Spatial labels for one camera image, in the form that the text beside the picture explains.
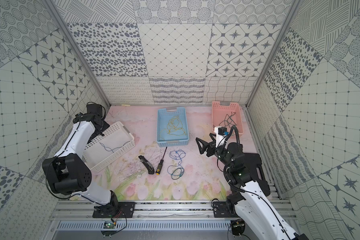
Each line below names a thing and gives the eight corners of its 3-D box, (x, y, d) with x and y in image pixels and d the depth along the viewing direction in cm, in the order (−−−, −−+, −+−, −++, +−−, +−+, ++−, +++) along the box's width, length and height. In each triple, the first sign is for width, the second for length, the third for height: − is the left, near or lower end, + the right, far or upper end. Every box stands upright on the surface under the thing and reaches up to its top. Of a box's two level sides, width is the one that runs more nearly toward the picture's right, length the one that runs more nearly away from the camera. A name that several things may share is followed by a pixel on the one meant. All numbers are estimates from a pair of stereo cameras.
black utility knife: (150, 175, 87) (149, 174, 86) (138, 158, 95) (137, 156, 93) (155, 171, 89) (155, 170, 87) (144, 154, 96) (143, 152, 94)
